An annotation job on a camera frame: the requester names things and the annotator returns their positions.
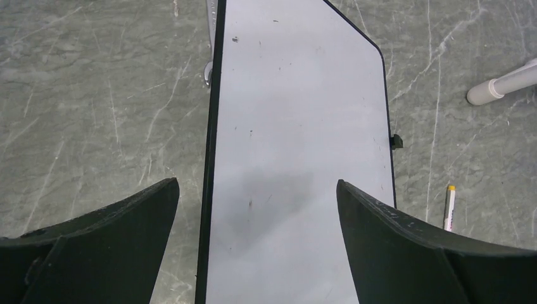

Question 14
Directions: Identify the white whiteboard black frame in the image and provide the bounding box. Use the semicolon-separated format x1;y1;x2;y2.
195;1;395;303

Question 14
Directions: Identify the white PVC pipe frame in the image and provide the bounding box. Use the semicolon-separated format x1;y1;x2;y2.
466;58;536;106

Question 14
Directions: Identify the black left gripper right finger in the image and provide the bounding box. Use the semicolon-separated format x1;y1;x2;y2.
336;180;536;303

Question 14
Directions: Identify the silver open-end wrench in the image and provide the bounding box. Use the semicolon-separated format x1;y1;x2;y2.
204;0;218;87

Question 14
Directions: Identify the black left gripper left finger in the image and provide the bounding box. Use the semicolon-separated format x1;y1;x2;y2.
1;178;180;303

